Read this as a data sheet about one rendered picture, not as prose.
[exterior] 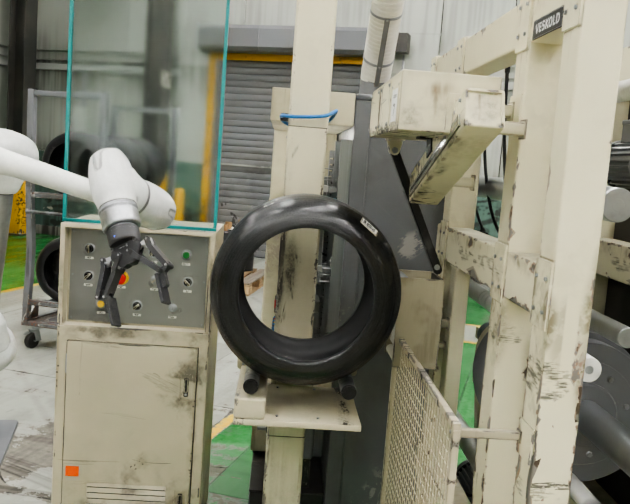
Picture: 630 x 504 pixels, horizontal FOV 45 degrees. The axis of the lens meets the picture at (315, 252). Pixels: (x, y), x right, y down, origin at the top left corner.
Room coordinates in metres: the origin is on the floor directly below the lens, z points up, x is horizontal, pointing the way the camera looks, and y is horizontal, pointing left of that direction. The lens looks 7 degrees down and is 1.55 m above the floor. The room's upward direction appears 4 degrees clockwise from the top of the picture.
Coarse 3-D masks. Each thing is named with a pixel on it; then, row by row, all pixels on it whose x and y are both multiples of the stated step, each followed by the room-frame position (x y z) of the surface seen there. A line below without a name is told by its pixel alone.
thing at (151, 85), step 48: (96, 0) 2.70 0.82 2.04; (144, 0) 2.71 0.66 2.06; (192, 0) 2.72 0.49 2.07; (96, 48) 2.70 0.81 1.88; (144, 48) 2.71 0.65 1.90; (192, 48) 2.72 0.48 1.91; (96, 96) 2.70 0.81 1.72; (144, 96) 2.71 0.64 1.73; (192, 96) 2.72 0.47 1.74; (96, 144) 2.70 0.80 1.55; (144, 144) 2.71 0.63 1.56; (192, 144) 2.72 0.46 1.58; (192, 192) 2.72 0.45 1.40
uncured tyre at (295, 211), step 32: (256, 224) 2.11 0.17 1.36; (288, 224) 2.11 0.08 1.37; (320, 224) 2.11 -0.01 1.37; (352, 224) 2.12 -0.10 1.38; (224, 256) 2.12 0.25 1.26; (384, 256) 2.13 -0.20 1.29; (224, 288) 2.10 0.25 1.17; (384, 288) 2.12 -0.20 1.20; (224, 320) 2.11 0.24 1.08; (256, 320) 2.37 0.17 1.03; (352, 320) 2.39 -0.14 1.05; (384, 320) 2.12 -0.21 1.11; (256, 352) 2.10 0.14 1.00; (288, 352) 2.37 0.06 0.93; (320, 352) 2.37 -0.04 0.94; (352, 352) 2.12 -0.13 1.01
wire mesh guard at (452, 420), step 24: (432, 384) 1.90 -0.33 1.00; (408, 408) 2.17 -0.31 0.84; (408, 432) 2.14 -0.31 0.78; (432, 432) 1.84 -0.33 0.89; (456, 432) 1.61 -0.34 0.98; (384, 456) 2.49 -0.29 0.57; (408, 456) 2.11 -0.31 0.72; (432, 456) 1.81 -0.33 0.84; (456, 456) 1.61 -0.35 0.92; (384, 480) 2.49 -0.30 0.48; (408, 480) 2.08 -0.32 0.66; (432, 480) 1.78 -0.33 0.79
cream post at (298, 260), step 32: (320, 0) 2.46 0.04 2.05; (320, 32) 2.46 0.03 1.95; (320, 64) 2.46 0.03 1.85; (320, 96) 2.46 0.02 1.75; (288, 128) 2.46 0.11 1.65; (320, 128) 2.46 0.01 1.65; (288, 160) 2.46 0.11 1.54; (320, 160) 2.46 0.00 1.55; (288, 192) 2.46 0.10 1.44; (320, 192) 2.46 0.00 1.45; (288, 256) 2.46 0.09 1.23; (288, 288) 2.46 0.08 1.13; (288, 320) 2.46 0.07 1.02; (288, 384) 2.46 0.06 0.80; (288, 448) 2.46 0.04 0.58; (288, 480) 2.46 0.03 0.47
